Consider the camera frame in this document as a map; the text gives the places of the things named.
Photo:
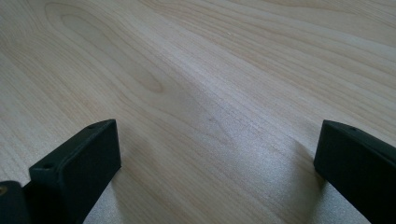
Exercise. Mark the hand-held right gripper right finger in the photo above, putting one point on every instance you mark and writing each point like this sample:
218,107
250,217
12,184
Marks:
358,165

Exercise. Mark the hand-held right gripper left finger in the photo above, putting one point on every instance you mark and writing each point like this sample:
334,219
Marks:
77,174

